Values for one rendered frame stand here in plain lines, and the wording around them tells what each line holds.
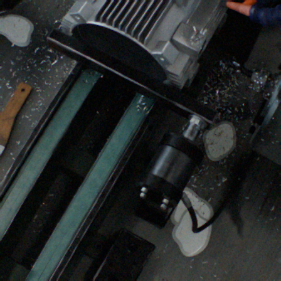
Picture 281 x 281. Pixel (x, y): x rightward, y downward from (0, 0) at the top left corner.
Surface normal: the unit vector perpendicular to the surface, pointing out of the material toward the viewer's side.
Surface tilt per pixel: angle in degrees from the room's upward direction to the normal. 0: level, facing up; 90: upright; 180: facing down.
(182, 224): 0
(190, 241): 0
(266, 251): 0
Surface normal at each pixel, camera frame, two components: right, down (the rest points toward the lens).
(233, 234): 0.04, -0.32
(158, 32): 0.50, -0.02
